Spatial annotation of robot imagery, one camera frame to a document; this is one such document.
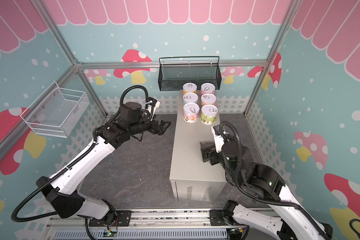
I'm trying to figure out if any orange label can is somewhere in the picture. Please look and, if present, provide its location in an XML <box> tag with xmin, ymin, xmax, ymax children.
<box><xmin>200</xmin><ymin>94</ymin><xmax>217</xmax><ymax>106</ymax></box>

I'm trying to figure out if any pink label can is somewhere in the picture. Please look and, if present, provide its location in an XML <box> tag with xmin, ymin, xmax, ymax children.
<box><xmin>200</xmin><ymin>83</ymin><xmax>216</xmax><ymax>95</ymax></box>

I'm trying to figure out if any white lid can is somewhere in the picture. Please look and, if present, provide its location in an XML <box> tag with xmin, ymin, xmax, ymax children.
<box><xmin>183</xmin><ymin>93</ymin><xmax>199</xmax><ymax>105</ymax></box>

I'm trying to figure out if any beige label can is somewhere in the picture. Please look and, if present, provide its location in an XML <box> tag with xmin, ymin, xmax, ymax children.
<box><xmin>183</xmin><ymin>103</ymin><xmax>200</xmax><ymax>123</ymax></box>

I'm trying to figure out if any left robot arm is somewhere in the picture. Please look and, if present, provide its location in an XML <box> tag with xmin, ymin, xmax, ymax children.
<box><xmin>11</xmin><ymin>85</ymin><xmax>171</xmax><ymax>226</ymax></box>

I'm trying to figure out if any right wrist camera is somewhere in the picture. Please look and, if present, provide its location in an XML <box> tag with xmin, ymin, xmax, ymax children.
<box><xmin>212</xmin><ymin>125</ymin><xmax>229</xmax><ymax>153</ymax></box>

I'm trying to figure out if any beige metal cabinet counter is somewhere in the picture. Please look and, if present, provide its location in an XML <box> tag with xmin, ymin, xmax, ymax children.
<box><xmin>170</xmin><ymin>91</ymin><xmax>227</xmax><ymax>204</ymax></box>

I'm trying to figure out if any yellow label can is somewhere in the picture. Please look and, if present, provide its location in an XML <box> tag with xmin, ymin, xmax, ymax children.
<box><xmin>183</xmin><ymin>83</ymin><xmax>198</xmax><ymax>95</ymax></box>

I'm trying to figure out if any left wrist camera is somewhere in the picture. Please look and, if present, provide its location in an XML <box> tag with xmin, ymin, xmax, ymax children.
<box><xmin>146</xmin><ymin>97</ymin><xmax>160</xmax><ymax>121</ymax></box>

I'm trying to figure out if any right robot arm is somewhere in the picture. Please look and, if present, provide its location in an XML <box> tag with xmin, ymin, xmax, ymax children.
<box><xmin>201</xmin><ymin>121</ymin><xmax>333</xmax><ymax>240</ymax></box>

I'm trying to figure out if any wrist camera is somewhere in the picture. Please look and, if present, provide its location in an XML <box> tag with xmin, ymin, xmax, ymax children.
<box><xmin>146</xmin><ymin>97</ymin><xmax>160</xmax><ymax>121</ymax></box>
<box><xmin>212</xmin><ymin>125</ymin><xmax>229</xmax><ymax>153</ymax></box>

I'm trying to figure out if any white wire wall basket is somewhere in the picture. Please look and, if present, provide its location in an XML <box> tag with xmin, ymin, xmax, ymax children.
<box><xmin>20</xmin><ymin>82</ymin><xmax>90</xmax><ymax>138</ymax></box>

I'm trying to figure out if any black mesh wall basket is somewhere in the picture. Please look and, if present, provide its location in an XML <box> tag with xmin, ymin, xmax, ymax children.
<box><xmin>158</xmin><ymin>56</ymin><xmax>222</xmax><ymax>91</ymax></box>

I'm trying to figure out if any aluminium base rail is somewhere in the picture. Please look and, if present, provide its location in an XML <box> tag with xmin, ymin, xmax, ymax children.
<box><xmin>41</xmin><ymin>208</ymin><xmax>295</xmax><ymax>240</ymax></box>

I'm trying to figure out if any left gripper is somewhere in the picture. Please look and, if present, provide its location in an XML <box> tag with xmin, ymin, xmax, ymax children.
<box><xmin>128</xmin><ymin>110</ymin><xmax>171</xmax><ymax>136</ymax></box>

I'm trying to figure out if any green label can front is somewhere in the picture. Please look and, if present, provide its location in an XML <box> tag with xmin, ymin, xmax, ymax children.
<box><xmin>201</xmin><ymin>105</ymin><xmax>219</xmax><ymax>125</ymax></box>

